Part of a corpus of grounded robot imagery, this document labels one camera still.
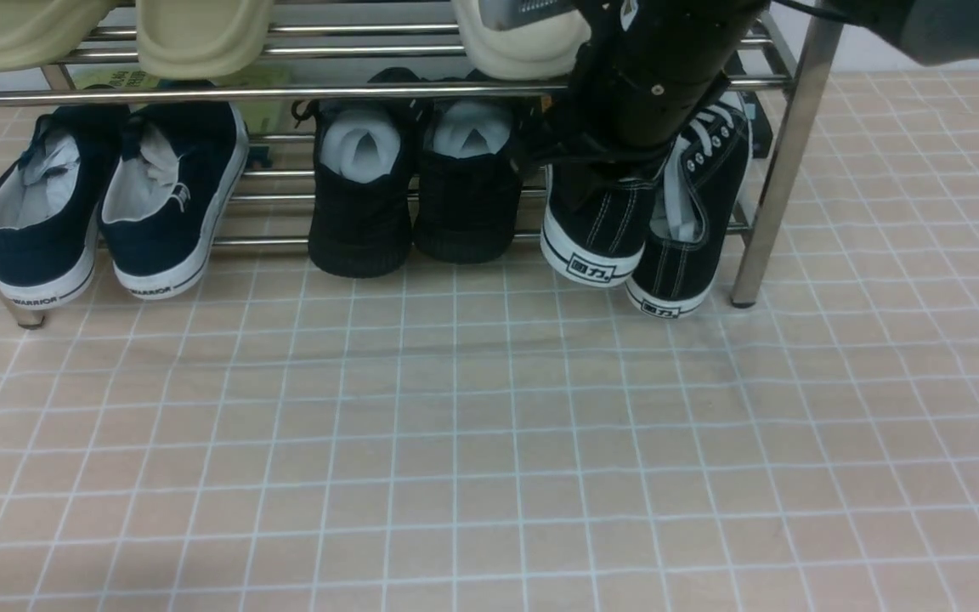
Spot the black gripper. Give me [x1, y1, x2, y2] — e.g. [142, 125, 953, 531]
[532, 1, 769, 166]

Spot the black canvas sneaker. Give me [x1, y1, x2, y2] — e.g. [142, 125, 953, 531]
[625, 92, 753, 319]
[540, 160, 667, 289]

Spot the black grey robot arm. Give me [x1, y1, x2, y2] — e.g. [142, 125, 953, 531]
[452, 1, 979, 169]

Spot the silver metal shoe rack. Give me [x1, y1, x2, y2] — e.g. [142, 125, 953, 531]
[0, 1, 846, 309]

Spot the black knit shoe right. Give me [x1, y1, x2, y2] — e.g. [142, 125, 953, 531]
[412, 97, 539, 264]

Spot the black knit shoe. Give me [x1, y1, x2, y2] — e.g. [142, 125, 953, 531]
[412, 97, 539, 264]
[289, 97, 433, 279]

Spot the black knit shoe left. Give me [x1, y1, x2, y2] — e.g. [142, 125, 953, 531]
[289, 97, 433, 279]

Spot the beige slipper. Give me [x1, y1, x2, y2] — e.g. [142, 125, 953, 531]
[135, 1, 274, 81]
[0, 1, 119, 72]

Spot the navy canvas shoe right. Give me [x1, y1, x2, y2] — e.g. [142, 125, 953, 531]
[99, 101, 250, 301]

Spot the navy canvas shoe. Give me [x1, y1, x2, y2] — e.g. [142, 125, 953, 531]
[0, 105, 131, 311]
[99, 101, 250, 301]

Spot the navy canvas shoe left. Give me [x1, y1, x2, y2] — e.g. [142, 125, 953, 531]
[0, 105, 131, 311]

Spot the beige slipper far left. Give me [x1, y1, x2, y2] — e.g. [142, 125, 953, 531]
[0, 1, 119, 72]

